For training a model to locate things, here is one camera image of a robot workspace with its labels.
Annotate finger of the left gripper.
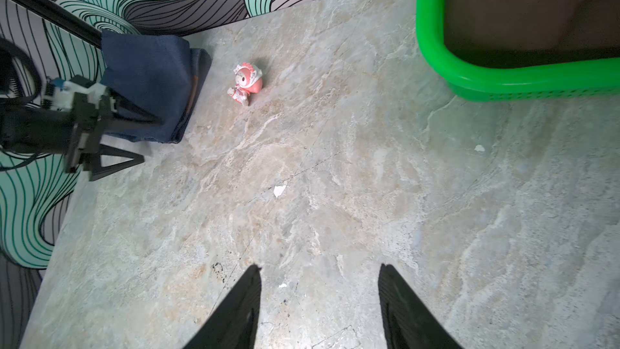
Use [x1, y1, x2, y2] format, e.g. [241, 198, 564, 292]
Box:
[86, 144, 146, 183]
[105, 115, 162, 131]

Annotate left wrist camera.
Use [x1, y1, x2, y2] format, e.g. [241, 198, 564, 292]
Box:
[41, 75, 111, 111]

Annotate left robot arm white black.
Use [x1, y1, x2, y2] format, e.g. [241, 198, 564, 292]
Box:
[1, 40, 162, 181]

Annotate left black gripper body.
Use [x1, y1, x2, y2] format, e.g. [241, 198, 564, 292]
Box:
[63, 93, 116, 175]

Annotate green plastic basket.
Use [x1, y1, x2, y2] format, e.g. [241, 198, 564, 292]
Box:
[416, 0, 619, 102]

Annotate small pink white toy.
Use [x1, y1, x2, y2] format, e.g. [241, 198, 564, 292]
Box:
[227, 63, 263, 107]

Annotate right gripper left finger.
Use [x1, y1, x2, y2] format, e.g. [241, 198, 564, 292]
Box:
[184, 264, 262, 349]

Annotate dark blue denim trousers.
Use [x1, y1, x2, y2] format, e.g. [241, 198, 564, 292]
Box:
[101, 31, 212, 144]

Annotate brown folded trousers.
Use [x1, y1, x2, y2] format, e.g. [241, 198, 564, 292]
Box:
[444, 0, 619, 69]

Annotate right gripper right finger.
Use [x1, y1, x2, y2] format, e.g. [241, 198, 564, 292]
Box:
[378, 264, 462, 349]

